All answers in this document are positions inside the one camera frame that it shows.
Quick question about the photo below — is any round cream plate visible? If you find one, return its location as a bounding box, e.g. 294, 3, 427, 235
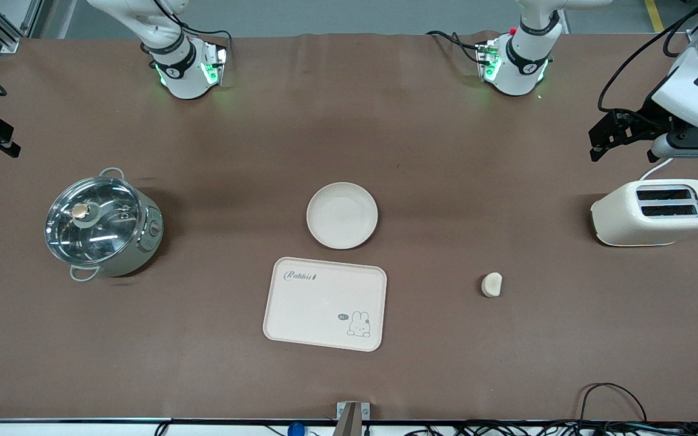
306, 182, 379, 250

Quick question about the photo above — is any brown table mat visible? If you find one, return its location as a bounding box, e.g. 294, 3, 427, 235
0, 31, 698, 422

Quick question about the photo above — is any black cable bundle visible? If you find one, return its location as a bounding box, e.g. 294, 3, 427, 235
404, 420, 698, 436

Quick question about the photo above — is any tan angled post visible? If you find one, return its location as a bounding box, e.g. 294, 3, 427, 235
332, 403, 363, 436

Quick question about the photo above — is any steel pot with glass lid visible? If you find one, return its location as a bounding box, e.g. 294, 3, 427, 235
46, 168, 165, 283

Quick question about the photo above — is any black looped cable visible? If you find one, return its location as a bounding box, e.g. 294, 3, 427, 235
578, 383, 648, 424

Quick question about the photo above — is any white toaster power cable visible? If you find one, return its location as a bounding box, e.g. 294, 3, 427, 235
639, 158, 674, 181

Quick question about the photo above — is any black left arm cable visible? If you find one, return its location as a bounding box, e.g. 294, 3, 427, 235
597, 0, 698, 113

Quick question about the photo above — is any cream two-slot toaster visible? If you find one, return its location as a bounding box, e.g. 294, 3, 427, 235
590, 179, 698, 247

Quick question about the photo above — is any black right base cable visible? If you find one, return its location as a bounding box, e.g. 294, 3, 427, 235
176, 23, 233, 49

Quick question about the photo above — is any grey metal bracket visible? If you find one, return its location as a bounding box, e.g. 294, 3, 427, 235
336, 401, 370, 420

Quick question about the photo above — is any cream rabbit print tray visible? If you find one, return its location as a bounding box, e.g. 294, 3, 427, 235
262, 257, 388, 352

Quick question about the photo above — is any black base cable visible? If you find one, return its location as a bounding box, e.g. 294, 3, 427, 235
426, 30, 484, 65
176, 23, 233, 49

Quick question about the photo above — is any black left base cable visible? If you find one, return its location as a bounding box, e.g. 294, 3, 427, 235
426, 30, 484, 65

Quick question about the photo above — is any glass pot lid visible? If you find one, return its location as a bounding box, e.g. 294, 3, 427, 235
45, 176, 144, 265

